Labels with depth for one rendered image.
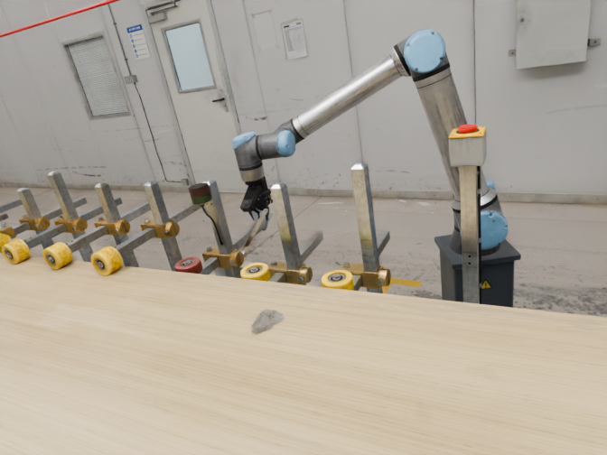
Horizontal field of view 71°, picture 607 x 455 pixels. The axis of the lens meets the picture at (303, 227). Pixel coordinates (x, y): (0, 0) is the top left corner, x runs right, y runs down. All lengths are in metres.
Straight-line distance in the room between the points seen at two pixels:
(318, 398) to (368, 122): 3.36
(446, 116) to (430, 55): 0.19
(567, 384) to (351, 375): 0.34
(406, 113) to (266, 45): 1.47
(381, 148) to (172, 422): 3.42
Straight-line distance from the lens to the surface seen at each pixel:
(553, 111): 3.65
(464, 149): 1.00
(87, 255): 1.99
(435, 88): 1.42
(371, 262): 1.19
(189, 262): 1.36
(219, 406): 0.83
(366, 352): 0.86
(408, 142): 3.88
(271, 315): 0.98
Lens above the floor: 1.46
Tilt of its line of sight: 23 degrees down
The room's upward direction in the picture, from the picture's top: 11 degrees counter-clockwise
